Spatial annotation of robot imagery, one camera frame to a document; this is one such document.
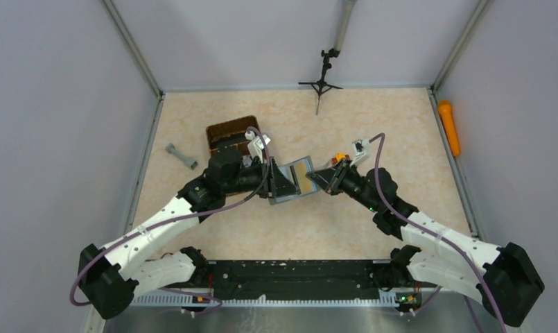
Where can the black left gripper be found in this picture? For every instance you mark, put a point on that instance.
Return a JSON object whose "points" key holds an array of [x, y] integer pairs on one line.
{"points": [[270, 180]]}

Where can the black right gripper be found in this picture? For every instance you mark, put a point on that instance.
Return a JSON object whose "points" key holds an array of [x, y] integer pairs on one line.
{"points": [[341, 175]]}

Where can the gold credit card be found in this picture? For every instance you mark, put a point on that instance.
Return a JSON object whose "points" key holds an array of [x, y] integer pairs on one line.
{"points": [[306, 186]]}

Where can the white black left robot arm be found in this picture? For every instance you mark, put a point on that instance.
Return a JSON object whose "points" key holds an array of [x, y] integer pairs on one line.
{"points": [[113, 275]]}

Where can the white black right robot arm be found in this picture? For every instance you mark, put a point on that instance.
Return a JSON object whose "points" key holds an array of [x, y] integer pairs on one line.
{"points": [[502, 279]]}

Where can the yellow red toy brick car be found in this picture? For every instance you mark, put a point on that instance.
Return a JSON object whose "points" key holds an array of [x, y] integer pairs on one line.
{"points": [[338, 157]]}

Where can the grey dumbbell-shaped plastic part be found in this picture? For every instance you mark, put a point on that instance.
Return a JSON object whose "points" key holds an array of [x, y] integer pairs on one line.
{"points": [[186, 160]]}

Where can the brown wicker basket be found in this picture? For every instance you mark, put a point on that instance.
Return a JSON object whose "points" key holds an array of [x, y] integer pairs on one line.
{"points": [[230, 134]]}

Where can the orange flashlight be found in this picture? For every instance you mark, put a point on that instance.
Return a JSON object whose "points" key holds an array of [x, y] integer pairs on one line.
{"points": [[445, 112]]}

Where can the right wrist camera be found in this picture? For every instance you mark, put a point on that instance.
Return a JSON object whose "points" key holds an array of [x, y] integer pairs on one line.
{"points": [[361, 151]]}

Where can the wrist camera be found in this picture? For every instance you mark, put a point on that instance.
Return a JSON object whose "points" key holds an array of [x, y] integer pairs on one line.
{"points": [[361, 151], [255, 145]]}

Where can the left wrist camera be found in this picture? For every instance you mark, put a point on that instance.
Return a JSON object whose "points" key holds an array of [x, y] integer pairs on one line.
{"points": [[255, 145]]}

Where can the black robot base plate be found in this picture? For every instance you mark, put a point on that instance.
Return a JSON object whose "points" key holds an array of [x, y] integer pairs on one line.
{"points": [[382, 274]]}

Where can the black camera tripod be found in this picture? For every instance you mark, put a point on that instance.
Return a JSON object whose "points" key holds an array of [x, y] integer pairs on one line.
{"points": [[321, 86]]}

